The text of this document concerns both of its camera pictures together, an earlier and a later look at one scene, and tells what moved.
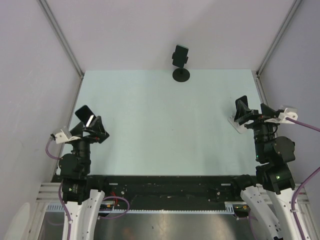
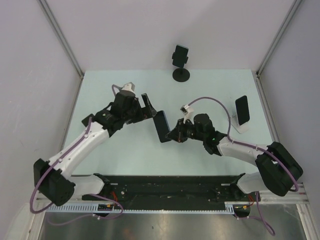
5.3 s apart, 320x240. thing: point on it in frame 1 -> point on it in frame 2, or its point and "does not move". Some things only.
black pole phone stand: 181,74 does not move
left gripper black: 96,128 -> 144,112
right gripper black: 244,112 -> 178,133
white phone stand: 240,128 does not move
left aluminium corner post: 62,36 does not move
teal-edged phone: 180,55 does not move
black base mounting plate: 167,192 does not move
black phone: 84,113 -> 162,125
